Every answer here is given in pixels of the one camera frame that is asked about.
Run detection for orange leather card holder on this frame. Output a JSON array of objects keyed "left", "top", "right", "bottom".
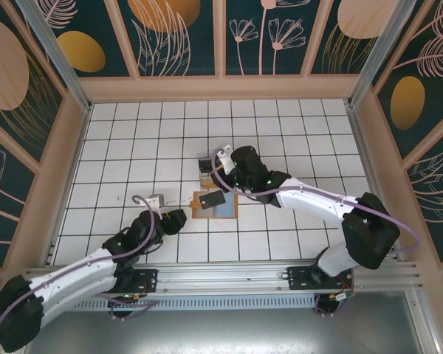
[{"left": 189, "top": 190, "right": 239, "bottom": 221}]

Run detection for clear acrylic card organizer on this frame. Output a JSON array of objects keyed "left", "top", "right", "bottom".
[{"left": 196, "top": 141, "right": 233, "bottom": 190}]

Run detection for grey steel base sheet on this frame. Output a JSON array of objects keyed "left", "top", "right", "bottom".
[{"left": 20, "top": 289, "right": 429, "bottom": 354}]

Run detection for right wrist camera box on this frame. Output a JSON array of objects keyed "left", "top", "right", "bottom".
[{"left": 216, "top": 144, "right": 234, "bottom": 176}]

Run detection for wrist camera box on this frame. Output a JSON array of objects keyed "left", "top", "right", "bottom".
[
  {"left": 216, "top": 144, "right": 234, "bottom": 176},
  {"left": 146, "top": 192, "right": 166, "bottom": 214}
]

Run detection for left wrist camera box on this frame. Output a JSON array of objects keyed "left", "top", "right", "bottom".
[{"left": 146, "top": 192, "right": 166, "bottom": 214}]

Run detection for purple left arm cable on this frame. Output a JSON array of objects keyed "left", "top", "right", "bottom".
[{"left": 0, "top": 194, "right": 162, "bottom": 322}]

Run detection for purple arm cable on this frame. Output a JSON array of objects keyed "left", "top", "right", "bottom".
[
  {"left": 0, "top": 194, "right": 162, "bottom": 322},
  {"left": 210, "top": 147, "right": 420, "bottom": 319}
]

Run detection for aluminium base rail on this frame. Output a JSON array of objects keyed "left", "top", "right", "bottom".
[{"left": 20, "top": 260, "right": 424, "bottom": 296}]

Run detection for slotted grey cable duct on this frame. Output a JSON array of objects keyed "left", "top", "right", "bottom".
[{"left": 35, "top": 296, "right": 317, "bottom": 311}]

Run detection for aluminium side rail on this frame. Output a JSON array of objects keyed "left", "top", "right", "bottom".
[{"left": 343, "top": 100, "right": 402, "bottom": 261}]

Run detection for wall panel three pink flowers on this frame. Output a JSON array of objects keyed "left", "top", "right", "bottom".
[{"left": 223, "top": 0, "right": 320, "bottom": 78}]

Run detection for wall panel small pink flower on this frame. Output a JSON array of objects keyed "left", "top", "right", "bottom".
[{"left": 0, "top": 128, "right": 38, "bottom": 268}]

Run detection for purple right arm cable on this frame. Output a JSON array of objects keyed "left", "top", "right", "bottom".
[{"left": 210, "top": 147, "right": 420, "bottom": 319}]

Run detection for wall panel golden disc leaves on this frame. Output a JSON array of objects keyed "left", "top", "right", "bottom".
[{"left": 116, "top": 0, "right": 222, "bottom": 78}]

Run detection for wall panel pink disc fronds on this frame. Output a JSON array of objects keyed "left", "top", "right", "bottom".
[{"left": 308, "top": 0, "right": 387, "bottom": 77}]

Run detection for wall panel golden oval feathers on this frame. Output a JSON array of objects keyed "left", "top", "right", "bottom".
[{"left": 372, "top": 0, "right": 443, "bottom": 162}]

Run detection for wall panel pink leaf outlines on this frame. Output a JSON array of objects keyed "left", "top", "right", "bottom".
[{"left": 405, "top": 136, "right": 443, "bottom": 265}]

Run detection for wall panel large pink disc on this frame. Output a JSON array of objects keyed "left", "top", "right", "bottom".
[{"left": 0, "top": 14, "right": 66, "bottom": 165}]

